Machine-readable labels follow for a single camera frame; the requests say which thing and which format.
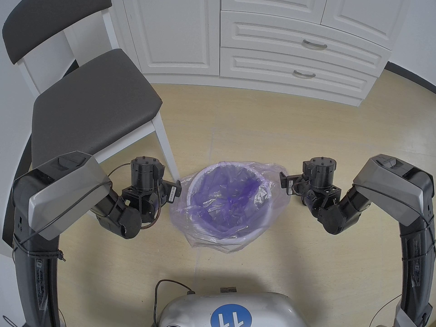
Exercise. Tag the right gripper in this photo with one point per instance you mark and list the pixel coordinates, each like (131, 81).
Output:
(285, 182)

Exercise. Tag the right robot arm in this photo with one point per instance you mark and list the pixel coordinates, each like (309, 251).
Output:
(391, 189)

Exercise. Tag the purple plastic bag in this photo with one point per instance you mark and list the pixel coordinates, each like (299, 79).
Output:
(218, 186)

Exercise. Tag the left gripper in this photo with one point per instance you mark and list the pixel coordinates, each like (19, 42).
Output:
(172, 191)

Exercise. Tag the white wardrobe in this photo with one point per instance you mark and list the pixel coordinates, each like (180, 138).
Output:
(177, 29)

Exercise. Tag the white trash bin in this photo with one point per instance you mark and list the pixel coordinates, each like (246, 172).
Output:
(259, 223)

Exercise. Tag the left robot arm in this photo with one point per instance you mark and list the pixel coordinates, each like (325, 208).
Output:
(64, 189)

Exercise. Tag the white chair with grey seat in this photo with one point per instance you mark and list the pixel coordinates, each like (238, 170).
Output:
(95, 107)

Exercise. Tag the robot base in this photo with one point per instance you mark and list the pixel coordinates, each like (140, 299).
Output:
(190, 310)

